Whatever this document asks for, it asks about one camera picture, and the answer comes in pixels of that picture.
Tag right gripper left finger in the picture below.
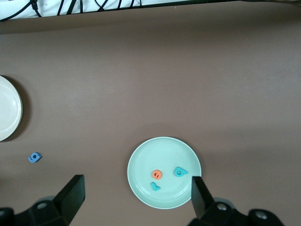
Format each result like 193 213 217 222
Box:
0 174 86 226

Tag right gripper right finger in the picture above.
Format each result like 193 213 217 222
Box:
188 176 284 226

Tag teal foam letter with loop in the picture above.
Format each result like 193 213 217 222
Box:
174 166 188 177

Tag orange foam letter e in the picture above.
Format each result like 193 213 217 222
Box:
151 169 163 181

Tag blue foam number six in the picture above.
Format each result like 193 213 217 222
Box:
28 152 42 163

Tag mint green plate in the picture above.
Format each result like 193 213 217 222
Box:
127 137 202 210

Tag beige plate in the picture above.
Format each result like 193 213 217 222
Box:
0 75 24 142

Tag brown table cover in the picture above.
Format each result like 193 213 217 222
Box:
0 0 301 226

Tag black cable with plug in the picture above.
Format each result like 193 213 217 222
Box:
29 0 43 18

